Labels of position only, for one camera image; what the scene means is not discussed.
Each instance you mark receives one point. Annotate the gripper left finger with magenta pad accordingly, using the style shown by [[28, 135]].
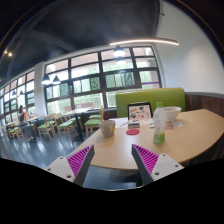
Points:
[[73, 168]]

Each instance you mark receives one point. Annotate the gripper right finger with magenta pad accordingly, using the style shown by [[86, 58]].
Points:
[[152, 166]]

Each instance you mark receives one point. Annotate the red round coaster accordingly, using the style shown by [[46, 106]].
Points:
[[132, 132]]

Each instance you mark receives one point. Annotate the wooden chair green seat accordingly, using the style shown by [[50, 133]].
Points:
[[14, 132], [64, 127], [46, 128], [93, 122]]

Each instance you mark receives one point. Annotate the white papers on table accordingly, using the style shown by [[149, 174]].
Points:
[[170, 125]]

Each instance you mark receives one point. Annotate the small dark card box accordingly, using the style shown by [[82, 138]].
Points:
[[133, 125]]

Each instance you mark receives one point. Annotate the clear bottle with green cap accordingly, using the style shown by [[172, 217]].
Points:
[[159, 119]]

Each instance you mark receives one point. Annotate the patterned paper cup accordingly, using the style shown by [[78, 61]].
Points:
[[107, 128]]

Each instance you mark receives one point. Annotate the background wooden dining table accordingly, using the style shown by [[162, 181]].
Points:
[[76, 113]]

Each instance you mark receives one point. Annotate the white bowl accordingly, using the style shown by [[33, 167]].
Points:
[[172, 112]]

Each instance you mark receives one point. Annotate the seated person in background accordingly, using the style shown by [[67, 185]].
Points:
[[26, 129]]

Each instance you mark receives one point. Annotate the green booth sofa backrest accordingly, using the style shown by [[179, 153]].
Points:
[[168, 96]]

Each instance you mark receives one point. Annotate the black pendant lamp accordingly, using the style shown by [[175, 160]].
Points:
[[120, 60], [56, 80], [46, 80], [118, 51]]

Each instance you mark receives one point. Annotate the long linear ceiling light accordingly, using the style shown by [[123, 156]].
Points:
[[151, 40]]

